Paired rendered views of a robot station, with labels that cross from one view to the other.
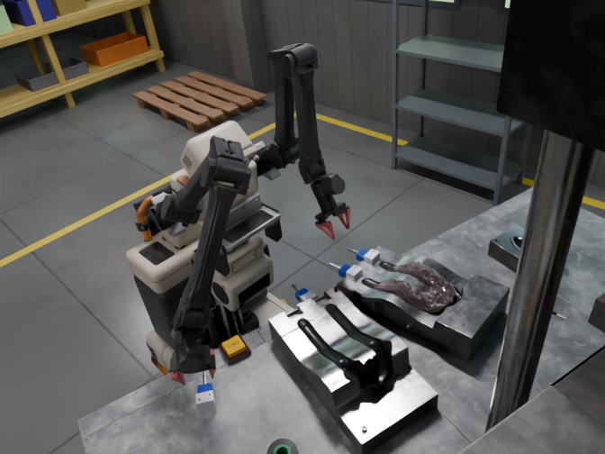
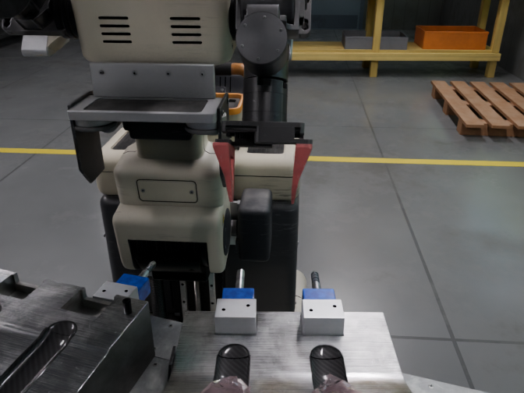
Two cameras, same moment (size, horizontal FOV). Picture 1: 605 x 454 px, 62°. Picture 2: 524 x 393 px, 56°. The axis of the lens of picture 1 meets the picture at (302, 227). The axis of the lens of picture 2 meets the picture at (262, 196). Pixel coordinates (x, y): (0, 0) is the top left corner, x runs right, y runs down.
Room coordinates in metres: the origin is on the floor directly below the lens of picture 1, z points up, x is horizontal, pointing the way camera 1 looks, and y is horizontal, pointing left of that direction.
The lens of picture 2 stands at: (1.02, -0.53, 1.28)
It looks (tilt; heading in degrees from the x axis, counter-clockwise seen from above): 27 degrees down; 45
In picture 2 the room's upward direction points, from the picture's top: straight up
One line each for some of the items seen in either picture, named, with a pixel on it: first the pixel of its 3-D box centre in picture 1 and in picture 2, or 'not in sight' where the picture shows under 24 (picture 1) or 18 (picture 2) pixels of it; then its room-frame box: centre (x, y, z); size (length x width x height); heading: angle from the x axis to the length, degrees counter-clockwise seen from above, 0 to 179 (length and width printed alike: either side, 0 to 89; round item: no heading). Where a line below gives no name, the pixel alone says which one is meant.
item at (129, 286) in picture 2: (302, 294); (134, 286); (1.31, 0.03, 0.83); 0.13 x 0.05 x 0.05; 29
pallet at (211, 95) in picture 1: (198, 99); (497, 107); (5.34, 0.96, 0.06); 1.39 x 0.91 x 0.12; 41
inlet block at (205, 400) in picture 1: (205, 389); not in sight; (0.96, 0.35, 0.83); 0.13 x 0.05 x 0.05; 8
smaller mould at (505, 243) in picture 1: (525, 253); not in sight; (1.37, -0.79, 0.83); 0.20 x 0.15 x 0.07; 27
